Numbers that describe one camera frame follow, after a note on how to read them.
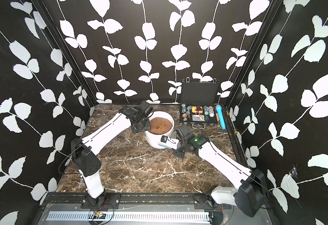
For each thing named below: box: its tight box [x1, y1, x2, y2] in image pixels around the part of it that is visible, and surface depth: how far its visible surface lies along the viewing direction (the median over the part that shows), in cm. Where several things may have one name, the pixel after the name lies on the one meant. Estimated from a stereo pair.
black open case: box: [179, 78, 220, 130], surface depth 113 cm
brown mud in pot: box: [148, 117, 173, 135], surface depth 95 cm
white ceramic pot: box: [160, 110, 175, 136], surface depth 93 cm
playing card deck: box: [192, 114, 205, 122], surface depth 113 cm
